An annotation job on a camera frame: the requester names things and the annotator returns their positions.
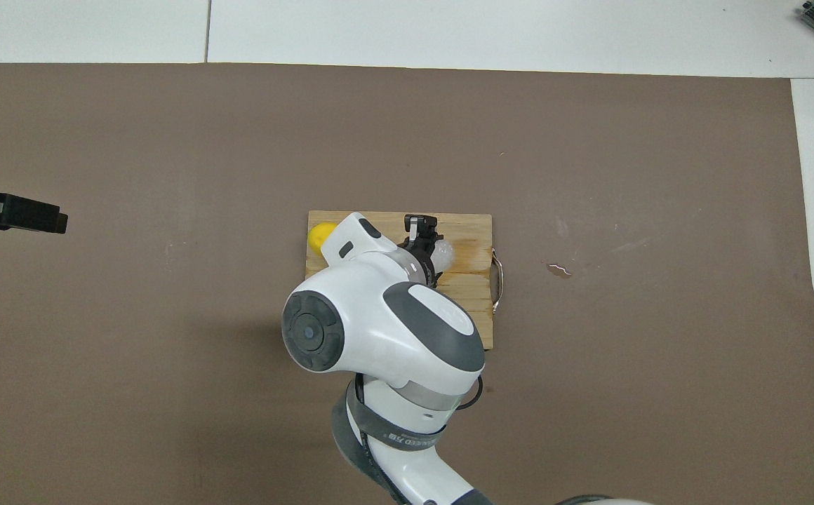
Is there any brown paper table mat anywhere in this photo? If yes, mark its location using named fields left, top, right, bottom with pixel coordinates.
left=0, top=62, right=814, bottom=505

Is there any yellow lemon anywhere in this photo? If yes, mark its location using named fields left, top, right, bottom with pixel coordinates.
left=307, top=222, right=341, bottom=255

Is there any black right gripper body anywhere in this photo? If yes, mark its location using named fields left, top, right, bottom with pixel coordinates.
left=396, top=238, right=443, bottom=288

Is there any wooden cutting board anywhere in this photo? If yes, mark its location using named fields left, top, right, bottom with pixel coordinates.
left=306, top=210, right=505, bottom=350

